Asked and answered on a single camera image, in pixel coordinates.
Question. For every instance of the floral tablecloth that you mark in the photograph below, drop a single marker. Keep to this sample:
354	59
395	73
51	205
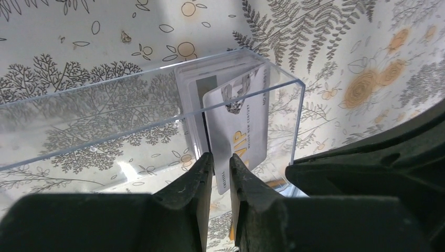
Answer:
367	66

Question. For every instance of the clear plastic box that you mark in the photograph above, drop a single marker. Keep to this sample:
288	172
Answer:
113	127

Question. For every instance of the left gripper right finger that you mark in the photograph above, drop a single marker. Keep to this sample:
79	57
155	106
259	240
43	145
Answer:
322	223

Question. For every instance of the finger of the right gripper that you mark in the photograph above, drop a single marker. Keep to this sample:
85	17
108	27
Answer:
406	162

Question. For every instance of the white VIP credit card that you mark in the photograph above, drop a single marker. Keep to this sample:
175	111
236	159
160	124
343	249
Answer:
237	122

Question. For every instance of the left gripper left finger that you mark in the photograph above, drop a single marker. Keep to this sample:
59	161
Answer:
173	219

